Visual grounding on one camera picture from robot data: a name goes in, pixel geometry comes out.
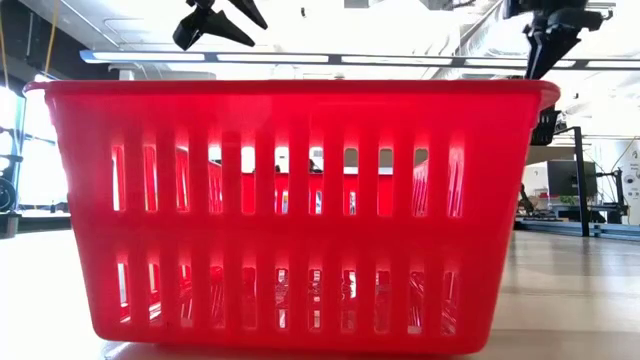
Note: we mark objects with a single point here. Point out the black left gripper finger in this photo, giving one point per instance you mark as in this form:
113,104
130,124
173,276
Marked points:
250,11
205,25

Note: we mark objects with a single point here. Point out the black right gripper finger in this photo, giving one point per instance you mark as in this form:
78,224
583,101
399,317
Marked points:
531,47
552,47

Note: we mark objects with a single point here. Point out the black slotted plastic basket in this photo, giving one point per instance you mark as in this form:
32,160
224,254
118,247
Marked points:
545,127

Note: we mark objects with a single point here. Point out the red slotted plastic basket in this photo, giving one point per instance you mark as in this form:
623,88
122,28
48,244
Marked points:
300,240

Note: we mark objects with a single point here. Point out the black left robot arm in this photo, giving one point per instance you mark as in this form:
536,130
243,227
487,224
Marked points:
7,225

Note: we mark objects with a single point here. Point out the thin black robot arm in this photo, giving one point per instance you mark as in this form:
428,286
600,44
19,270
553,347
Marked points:
620,195

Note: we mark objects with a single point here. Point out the black computer monitor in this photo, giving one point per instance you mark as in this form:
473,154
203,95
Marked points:
570,177

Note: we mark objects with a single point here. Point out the wooden shelf black metal frame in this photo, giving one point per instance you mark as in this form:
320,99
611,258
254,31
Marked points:
581,190

